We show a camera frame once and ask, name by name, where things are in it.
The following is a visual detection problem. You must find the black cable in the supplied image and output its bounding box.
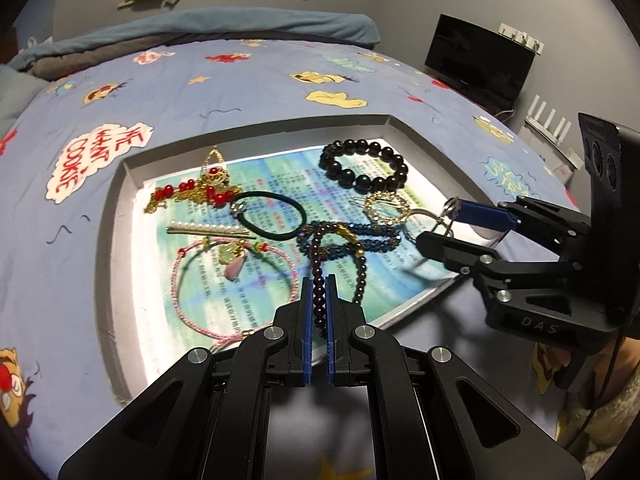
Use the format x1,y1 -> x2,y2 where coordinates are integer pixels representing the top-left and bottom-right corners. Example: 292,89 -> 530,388
565,332 -> 626,448

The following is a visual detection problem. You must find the pink cord bracelet with tassel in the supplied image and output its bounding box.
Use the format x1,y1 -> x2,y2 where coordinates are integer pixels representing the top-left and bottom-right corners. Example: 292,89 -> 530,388
171,238 -> 302,347

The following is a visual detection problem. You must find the dark blue bead bracelet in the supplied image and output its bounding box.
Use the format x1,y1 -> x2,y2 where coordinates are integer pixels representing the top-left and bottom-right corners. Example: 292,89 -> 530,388
295,219 -> 402,262

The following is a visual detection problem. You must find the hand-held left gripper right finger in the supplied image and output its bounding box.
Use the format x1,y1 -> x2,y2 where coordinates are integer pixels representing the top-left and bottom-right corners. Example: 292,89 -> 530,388
325,274 -> 586,480

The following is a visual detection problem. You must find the red and gold necklace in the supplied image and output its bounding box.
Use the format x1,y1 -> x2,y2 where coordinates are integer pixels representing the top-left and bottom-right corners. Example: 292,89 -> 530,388
144,145 -> 242,214

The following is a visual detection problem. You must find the black television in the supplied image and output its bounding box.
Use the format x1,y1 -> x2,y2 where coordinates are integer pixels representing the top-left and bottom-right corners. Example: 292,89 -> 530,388
423,13 -> 536,111

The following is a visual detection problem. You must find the dark red bead bracelet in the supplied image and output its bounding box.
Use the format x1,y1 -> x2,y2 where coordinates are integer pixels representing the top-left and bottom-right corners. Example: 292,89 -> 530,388
308,232 -> 367,342

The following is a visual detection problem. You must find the blue-green printed paper sheet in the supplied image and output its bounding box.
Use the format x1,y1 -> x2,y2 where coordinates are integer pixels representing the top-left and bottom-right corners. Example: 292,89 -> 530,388
131,146 -> 463,363

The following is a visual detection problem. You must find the grey cardboard tray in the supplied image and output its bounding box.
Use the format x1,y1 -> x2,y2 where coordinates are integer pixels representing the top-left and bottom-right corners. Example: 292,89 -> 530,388
97,114 -> 501,407

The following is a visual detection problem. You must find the blue blanket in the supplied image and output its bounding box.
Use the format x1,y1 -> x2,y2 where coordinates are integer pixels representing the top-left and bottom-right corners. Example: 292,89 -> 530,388
10,9 -> 381,72

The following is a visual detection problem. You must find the person's right forearm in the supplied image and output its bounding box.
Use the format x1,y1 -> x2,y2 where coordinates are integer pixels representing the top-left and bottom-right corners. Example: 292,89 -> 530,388
557,337 -> 640,463

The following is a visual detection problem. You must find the grey blanket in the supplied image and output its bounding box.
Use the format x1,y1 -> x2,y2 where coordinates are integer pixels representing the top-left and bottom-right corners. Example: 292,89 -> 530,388
31,34 -> 373,82

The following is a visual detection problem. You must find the thin silver ring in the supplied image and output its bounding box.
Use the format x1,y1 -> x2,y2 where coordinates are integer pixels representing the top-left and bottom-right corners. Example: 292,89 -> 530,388
400,195 -> 464,242

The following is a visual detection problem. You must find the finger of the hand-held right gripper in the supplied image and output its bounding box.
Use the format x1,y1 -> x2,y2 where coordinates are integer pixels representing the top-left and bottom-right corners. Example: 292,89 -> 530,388
456,195 -> 594,261
415,230 -> 572,302

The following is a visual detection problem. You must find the pearl hair clip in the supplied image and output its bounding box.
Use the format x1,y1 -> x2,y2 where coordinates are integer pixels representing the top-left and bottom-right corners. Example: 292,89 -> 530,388
166,219 -> 257,240

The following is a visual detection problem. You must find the gold ring brooch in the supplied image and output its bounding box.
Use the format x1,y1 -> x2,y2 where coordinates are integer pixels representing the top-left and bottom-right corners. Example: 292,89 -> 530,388
350,190 -> 412,227

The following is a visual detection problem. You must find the white wall socket strip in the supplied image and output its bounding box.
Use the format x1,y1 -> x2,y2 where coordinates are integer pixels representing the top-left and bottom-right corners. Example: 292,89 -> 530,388
498,22 -> 545,55

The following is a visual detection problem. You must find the grey-blue pillow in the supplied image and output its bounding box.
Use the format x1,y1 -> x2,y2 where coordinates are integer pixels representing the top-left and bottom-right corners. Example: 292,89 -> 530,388
0,64 -> 49,139

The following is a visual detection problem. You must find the black bead bracelet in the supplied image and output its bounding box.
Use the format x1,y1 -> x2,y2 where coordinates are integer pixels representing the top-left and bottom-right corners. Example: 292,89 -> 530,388
318,138 -> 409,194

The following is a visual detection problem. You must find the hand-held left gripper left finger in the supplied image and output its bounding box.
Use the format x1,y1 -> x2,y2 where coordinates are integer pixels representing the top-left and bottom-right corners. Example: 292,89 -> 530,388
57,275 -> 315,480

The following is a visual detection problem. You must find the black hair tie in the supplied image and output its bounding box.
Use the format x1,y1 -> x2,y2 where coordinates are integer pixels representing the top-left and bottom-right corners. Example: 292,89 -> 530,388
230,189 -> 307,240

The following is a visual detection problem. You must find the white router with antennas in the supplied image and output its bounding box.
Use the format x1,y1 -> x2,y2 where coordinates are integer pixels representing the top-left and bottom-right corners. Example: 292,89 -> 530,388
524,94 -> 574,150

